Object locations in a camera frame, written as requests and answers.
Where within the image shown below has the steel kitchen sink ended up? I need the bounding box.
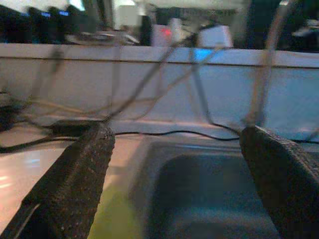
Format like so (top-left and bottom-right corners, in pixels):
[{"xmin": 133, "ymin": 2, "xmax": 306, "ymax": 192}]
[{"xmin": 129, "ymin": 138, "xmax": 319, "ymax": 239}]

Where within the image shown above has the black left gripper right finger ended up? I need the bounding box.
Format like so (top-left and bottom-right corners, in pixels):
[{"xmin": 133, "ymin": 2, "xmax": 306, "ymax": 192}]
[{"xmin": 239, "ymin": 125, "xmax": 319, "ymax": 239}]

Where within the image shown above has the flat black power adapter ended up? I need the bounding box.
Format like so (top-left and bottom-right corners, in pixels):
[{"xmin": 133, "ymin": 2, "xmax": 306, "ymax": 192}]
[{"xmin": 48, "ymin": 119, "xmax": 102, "ymax": 137}]

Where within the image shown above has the white box red light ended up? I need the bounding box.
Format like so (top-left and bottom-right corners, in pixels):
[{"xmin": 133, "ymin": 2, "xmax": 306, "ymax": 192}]
[{"xmin": 152, "ymin": 23, "xmax": 185, "ymax": 47}]

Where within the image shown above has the steel gooseneck faucet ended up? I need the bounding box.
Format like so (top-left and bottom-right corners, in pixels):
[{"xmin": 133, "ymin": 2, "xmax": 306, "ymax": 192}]
[{"xmin": 243, "ymin": 0, "xmax": 299, "ymax": 128}]

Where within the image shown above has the light green plate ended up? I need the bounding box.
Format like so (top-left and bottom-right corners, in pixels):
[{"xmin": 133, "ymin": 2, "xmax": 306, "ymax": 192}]
[{"xmin": 91, "ymin": 184, "xmax": 143, "ymax": 239}]

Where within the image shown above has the long black counter cable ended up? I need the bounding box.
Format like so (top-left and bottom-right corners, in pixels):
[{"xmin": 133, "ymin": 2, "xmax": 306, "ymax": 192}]
[{"xmin": 113, "ymin": 129, "xmax": 241, "ymax": 141}]

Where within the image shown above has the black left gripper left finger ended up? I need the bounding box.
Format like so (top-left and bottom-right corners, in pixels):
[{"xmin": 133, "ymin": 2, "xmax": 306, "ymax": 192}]
[{"xmin": 0, "ymin": 121, "xmax": 116, "ymax": 239}]

